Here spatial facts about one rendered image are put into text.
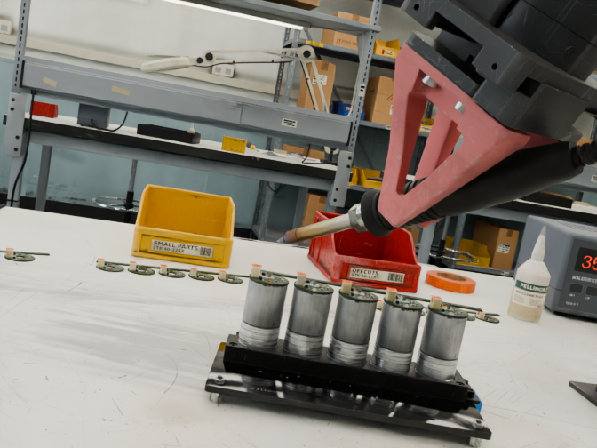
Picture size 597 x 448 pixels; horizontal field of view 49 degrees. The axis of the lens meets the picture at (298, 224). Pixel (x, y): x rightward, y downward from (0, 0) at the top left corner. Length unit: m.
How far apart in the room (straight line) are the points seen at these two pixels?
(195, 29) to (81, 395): 4.49
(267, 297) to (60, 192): 4.50
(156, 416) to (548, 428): 0.24
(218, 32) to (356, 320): 4.46
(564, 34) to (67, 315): 0.36
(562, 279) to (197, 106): 2.05
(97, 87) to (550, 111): 2.44
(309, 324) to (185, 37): 4.44
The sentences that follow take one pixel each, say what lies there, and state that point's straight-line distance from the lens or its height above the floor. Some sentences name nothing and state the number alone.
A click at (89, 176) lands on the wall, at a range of 4.83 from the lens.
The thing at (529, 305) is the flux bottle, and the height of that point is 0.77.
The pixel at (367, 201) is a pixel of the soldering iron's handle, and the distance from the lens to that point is 0.33.
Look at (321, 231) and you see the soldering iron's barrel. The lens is 0.36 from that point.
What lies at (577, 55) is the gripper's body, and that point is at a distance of 0.28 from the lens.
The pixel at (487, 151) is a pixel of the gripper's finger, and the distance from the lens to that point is 0.27.
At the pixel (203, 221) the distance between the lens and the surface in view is 0.78.
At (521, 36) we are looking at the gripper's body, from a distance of 0.28.
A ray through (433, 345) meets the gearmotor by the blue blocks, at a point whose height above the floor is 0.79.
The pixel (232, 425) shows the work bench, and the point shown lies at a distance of 0.35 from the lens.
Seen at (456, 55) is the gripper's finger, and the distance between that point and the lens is 0.31.
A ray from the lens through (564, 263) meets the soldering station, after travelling 0.77.
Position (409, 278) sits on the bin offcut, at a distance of 0.72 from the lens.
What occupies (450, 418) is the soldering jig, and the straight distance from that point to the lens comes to 0.39.
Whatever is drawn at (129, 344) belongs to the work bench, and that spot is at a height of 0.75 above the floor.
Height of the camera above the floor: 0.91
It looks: 8 degrees down
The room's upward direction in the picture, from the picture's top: 10 degrees clockwise
